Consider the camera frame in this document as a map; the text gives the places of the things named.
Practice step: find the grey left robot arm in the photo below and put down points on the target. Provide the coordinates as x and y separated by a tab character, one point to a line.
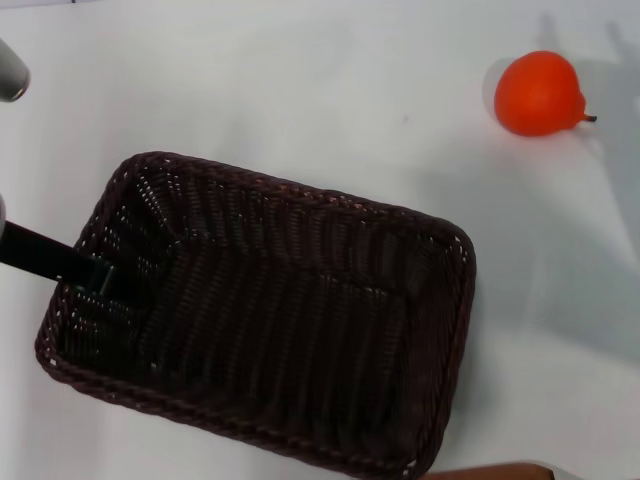
11	70

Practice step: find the orange pear fruit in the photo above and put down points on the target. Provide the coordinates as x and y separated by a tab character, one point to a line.
535	92

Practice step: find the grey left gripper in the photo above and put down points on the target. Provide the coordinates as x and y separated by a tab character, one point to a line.
2	215

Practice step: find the dark brown woven basket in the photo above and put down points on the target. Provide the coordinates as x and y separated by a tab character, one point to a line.
300	330

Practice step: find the brown rounded object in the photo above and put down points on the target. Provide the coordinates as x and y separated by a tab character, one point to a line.
492	473

